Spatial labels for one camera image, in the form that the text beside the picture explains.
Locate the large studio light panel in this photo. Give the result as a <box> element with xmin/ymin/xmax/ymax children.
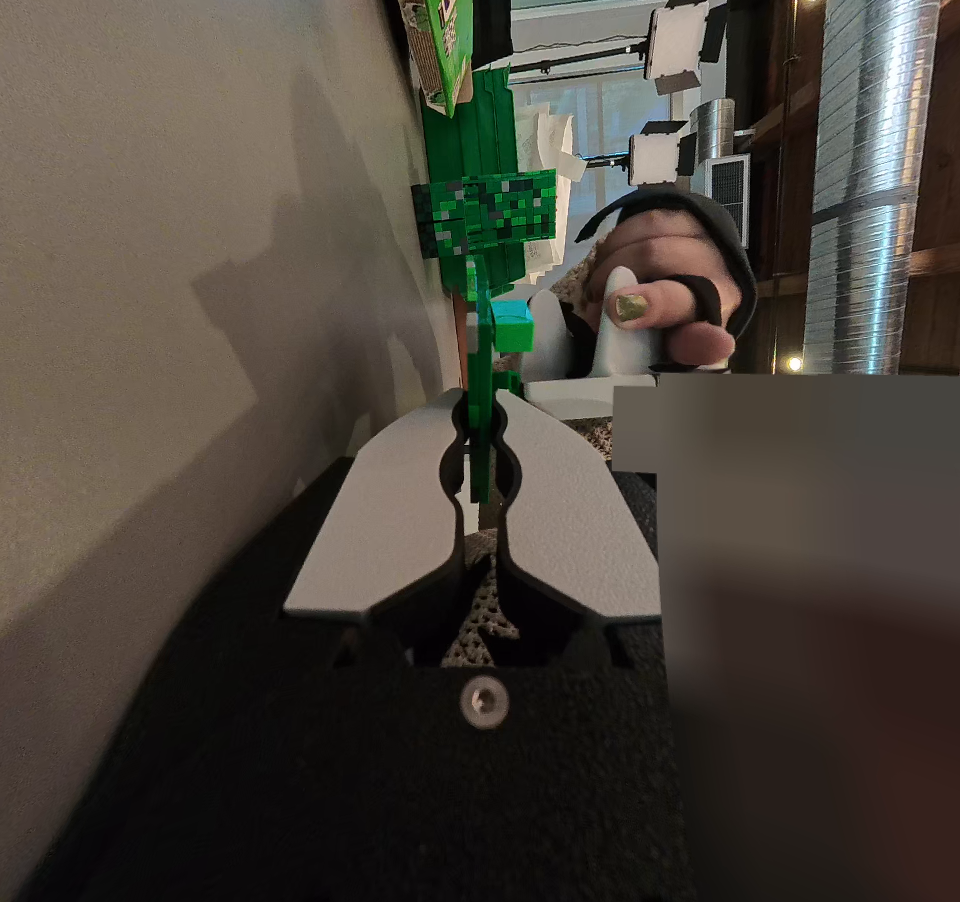
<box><xmin>643</xmin><ymin>0</ymin><xmax>730</xmax><ymax>98</ymax></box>

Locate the green lego plate assembly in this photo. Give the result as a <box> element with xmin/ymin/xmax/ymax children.
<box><xmin>462</xmin><ymin>255</ymin><xmax>536</xmax><ymax>506</ymax></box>

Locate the green lego set box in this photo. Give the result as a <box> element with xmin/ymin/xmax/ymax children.
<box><xmin>403</xmin><ymin>0</ymin><xmax>478</xmax><ymax>120</ymax></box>

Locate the black light stand pole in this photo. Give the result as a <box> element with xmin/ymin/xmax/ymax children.
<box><xmin>512</xmin><ymin>41</ymin><xmax>651</xmax><ymax>80</ymax></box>

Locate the small studio light panel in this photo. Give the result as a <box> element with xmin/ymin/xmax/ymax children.
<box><xmin>627</xmin><ymin>120</ymin><xmax>700</xmax><ymax>188</ymax></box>

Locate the white plastic bag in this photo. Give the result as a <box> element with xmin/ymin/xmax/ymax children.
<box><xmin>516</xmin><ymin>101</ymin><xmax>588</xmax><ymax>278</ymax></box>

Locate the small silver air duct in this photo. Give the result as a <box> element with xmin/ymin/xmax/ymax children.
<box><xmin>688</xmin><ymin>98</ymin><xmax>737</xmax><ymax>162</ymax></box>

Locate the white vent unit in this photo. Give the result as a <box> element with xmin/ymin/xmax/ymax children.
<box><xmin>703</xmin><ymin>154</ymin><xmax>752</xmax><ymax>247</ymax></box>

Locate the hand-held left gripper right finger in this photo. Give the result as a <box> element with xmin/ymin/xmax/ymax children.
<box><xmin>491</xmin><ymin>388</ymin><xmax>661</xmax><ymax>624</ymax></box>

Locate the large silver air duct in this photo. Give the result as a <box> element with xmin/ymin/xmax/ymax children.
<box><xmin>804</xmin><ymin>0</ymin><xmax>948</xmax><ymax>376</ymax></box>

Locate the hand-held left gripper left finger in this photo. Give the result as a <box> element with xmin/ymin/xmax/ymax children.
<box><xmin>282</xmin><ymin>387</ymin><xmax>471</xmax><ymax>623</ymax></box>

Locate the person's right hand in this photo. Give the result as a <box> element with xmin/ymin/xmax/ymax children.
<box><xmin>588</xmin><ymin>206</ymin><xmax>744</xmax><ymax>373</ymax></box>

